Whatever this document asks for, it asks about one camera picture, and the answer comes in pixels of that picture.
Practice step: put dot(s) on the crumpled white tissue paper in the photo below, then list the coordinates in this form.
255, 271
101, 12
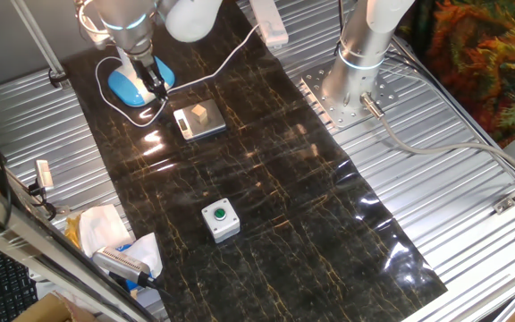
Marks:
103, 228

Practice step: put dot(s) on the white tissue in pack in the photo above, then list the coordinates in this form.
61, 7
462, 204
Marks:
148, 252

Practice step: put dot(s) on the white green button box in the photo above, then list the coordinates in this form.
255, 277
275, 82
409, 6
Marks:
221, 221

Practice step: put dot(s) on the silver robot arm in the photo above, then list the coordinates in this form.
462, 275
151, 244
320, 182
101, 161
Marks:
356, 58

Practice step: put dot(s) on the thin aluminium pole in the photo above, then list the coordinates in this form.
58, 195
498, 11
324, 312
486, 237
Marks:
38, 40

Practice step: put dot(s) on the silver ribbed camera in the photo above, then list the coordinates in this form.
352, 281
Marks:
119, 264

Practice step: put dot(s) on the colourful patterned cloth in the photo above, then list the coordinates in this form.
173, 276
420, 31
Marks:
485, 58

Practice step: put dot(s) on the silver kitchen scale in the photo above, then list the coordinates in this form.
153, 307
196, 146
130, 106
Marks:
210, 123

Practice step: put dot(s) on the yellow plastic bag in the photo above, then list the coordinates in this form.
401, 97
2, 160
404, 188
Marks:
73, 232

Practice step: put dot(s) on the blue and white desk lamp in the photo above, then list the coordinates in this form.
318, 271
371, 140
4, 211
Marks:
123, 87

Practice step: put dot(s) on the aluminium frame bar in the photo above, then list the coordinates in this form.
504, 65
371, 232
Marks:
38, 246

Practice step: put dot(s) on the black keyboard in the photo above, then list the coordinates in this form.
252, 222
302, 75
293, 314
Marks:
2, 282

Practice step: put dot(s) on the small wooden cube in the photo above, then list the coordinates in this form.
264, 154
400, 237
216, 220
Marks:
199, 114

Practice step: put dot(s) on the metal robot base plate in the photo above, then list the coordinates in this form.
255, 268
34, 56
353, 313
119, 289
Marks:
324, 89

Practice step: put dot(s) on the white power strip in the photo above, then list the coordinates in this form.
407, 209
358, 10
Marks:
271, 22

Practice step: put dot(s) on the black marble pattern mat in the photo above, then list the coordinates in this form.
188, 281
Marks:
262, 188

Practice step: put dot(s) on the brown cardboard box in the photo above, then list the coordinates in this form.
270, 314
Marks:
47, 310

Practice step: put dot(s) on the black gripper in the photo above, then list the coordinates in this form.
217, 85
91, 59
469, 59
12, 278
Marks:
146, 69

